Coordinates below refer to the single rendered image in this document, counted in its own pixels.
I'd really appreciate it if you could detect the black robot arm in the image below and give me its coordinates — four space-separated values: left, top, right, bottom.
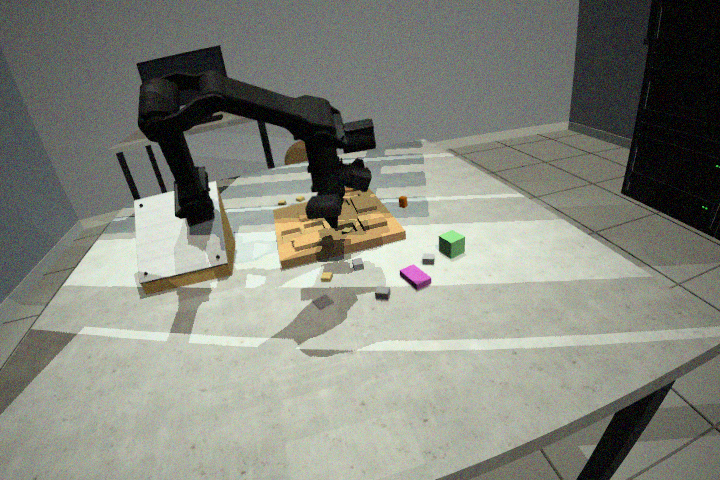
138 70 376 227

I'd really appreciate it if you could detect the purple rectangular block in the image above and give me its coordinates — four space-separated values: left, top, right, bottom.
400 264 431 291

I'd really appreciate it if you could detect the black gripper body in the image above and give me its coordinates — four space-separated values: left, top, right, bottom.
305 156 342 219

